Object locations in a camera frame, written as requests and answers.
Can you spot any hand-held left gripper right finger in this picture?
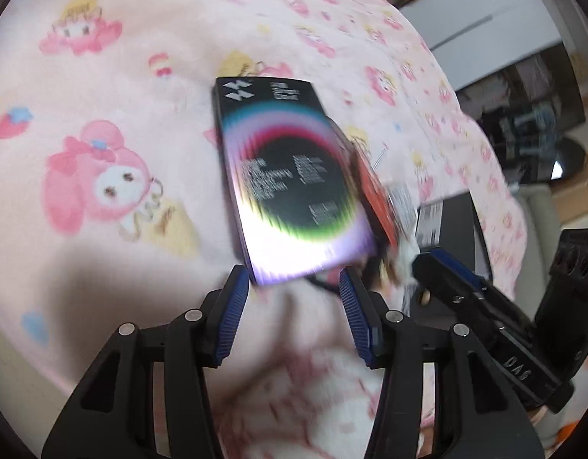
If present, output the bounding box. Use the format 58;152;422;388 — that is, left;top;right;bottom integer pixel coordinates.
338;268;546;459

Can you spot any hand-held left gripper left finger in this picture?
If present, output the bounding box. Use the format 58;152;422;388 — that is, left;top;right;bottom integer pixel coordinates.
41;264;251;459

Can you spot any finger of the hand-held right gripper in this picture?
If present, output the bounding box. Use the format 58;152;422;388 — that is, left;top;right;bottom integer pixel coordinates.
430;247;497;299
413;254;491;333

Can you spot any black cardboard container box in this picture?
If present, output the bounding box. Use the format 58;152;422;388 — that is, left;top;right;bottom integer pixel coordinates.
402;194;494;328

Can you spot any red snack packet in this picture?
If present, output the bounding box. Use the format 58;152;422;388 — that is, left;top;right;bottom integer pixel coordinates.
342;129;417;252

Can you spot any black box with rainbow ring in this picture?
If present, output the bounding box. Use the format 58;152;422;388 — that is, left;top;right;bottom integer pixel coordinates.
212;76;377;286

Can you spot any beige sofa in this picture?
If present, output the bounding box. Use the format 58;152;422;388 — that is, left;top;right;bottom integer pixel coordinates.
509;182;570;307

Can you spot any black round stand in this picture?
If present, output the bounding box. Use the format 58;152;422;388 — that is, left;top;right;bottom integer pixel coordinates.
502;135;588;183

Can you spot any dark glass-front cabinet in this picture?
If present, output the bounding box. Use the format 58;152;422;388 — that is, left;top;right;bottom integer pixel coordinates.
454;42;588;137

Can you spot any white cabinet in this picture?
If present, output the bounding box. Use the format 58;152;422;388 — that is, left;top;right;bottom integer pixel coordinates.
399;0;565;89

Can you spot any pink printed blanket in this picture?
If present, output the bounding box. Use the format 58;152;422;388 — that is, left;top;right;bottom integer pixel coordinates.
0;0;531;459

